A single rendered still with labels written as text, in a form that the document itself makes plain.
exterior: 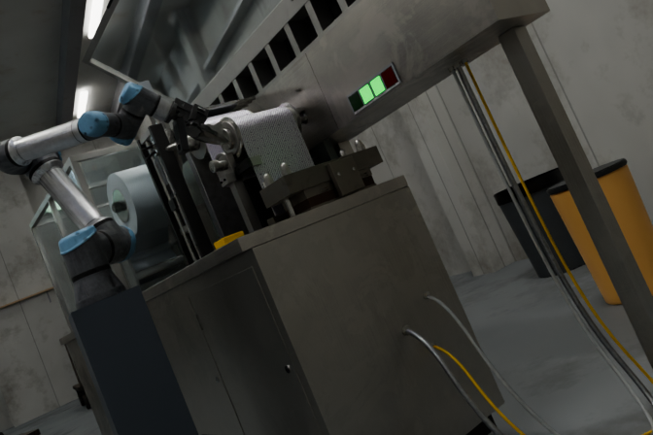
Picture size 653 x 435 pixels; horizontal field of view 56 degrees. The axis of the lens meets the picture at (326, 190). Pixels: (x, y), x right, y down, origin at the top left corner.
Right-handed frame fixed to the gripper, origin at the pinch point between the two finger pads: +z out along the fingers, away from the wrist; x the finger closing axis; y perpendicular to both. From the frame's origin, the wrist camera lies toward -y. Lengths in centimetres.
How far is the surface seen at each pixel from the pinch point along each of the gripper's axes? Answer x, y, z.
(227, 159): 2.6, -3.6, 4.0
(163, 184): 38.9, -4.8, -6.2
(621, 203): -26, 43, 176
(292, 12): -16, 51, 6
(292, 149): -4.8, 6.9, 23.1
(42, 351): 1082, 56, 97
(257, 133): -4.8, 6.2, 8.9
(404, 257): -31, -27, 58
